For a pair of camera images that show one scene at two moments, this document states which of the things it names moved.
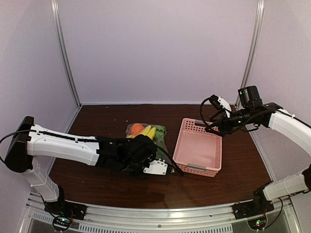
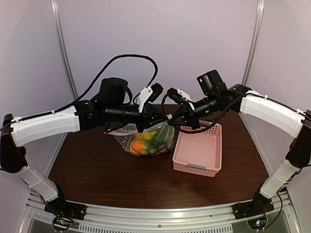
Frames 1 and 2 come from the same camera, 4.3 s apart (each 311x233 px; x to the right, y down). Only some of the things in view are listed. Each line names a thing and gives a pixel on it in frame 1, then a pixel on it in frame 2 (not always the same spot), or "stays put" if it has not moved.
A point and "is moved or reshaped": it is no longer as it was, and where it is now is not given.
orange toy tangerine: (136, 129) is moved or reshaped
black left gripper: (134, 174) to (146, 120)
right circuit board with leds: (257, 224) stays put
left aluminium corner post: (55, 7) stays put
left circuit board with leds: (61, 223) stays put
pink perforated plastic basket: (198, 151) stays put
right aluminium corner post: (252, 47) stays put
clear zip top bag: (157, 133) is moved or reshaped
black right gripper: (222, 128) to (189, 116)
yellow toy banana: (148, 131) is moved or reshaped
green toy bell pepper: (160, 154) to (162, 134)
